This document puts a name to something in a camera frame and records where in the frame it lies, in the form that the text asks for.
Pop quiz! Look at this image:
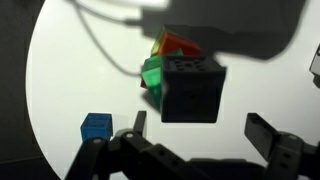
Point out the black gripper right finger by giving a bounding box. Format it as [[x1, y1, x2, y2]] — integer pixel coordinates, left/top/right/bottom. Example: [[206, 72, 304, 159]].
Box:
[[244, 112, 320, 180]]

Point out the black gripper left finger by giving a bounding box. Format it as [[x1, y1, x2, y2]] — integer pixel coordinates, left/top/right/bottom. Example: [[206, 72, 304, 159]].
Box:
[[64, 110, 214, 180]]

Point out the black perforated cube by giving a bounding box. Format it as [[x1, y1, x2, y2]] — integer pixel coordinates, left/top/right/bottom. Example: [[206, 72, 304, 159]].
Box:
[[159, 54, 228, 125]]

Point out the blue block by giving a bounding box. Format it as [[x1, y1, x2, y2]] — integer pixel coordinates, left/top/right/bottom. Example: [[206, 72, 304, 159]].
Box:
[[79, 112, 114, 141]]

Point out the green block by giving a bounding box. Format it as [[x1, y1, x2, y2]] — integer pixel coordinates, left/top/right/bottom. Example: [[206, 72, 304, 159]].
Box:
[[140, 47, 185, 112]]

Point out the yellow-green block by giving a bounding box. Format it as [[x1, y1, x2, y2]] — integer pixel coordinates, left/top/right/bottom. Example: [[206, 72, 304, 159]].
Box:
[[150, 26, 168, 57]]

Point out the orange block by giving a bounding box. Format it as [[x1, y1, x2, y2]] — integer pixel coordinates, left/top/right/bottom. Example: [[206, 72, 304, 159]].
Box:
[[156, 31, 203, 57]]

